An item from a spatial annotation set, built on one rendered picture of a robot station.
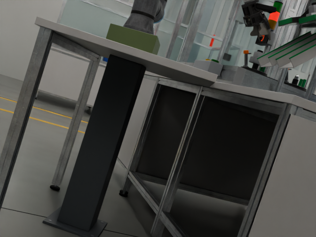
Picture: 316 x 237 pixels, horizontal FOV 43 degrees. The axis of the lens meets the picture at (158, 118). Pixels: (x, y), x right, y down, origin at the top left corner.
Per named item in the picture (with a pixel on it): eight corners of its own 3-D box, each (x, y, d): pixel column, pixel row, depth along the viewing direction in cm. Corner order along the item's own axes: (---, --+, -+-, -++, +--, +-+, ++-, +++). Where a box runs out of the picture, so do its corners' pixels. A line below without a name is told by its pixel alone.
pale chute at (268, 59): (272, 67, 172) (268, 57, 172) (260, 67, 185) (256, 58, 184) (329, 37, 174) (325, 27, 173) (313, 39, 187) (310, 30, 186)
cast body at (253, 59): (252, 61, 204) (257, 48, 203) (248, 61, 208) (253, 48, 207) (266, 67, 206) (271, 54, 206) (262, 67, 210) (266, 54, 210)
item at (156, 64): (34, 23, 150) (36, 16, 150) (92, 53, 240) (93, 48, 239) (215, 82, 146) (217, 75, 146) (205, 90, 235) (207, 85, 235)
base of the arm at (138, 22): (119, 27, 185) (125, 6, 185) (124, 34, 200) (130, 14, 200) (151, 35, 184) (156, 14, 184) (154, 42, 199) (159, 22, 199)
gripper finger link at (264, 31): (262, 43, 201) (253, 27, 202) (272, 39, 202) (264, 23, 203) (264, 41, 198) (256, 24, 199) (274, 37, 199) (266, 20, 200)
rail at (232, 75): (231, 87, 186) (239, 64, 185) (169, 75, 270) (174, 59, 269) (241, 90, 188) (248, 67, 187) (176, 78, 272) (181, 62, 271)
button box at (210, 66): (207, 72, 197) (211, 59, 197) (191, 70, 217) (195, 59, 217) (219, 76, 200) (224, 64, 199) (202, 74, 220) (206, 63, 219)
